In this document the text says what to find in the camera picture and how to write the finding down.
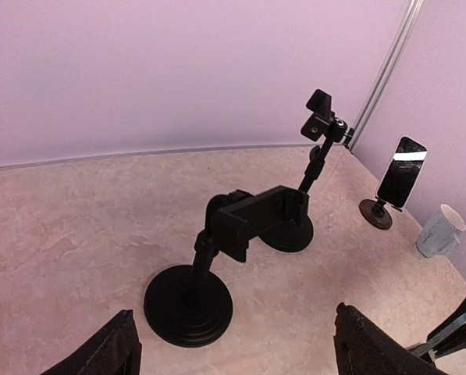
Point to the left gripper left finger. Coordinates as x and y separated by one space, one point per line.
113 349

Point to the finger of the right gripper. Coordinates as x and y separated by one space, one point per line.
449 337

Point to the light blue mug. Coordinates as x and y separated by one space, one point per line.
442 232

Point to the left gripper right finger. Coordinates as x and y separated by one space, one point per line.
363 348

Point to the folding plate phone stand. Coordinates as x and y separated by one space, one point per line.
375 213

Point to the right aluminium frame post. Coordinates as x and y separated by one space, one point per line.
386 70

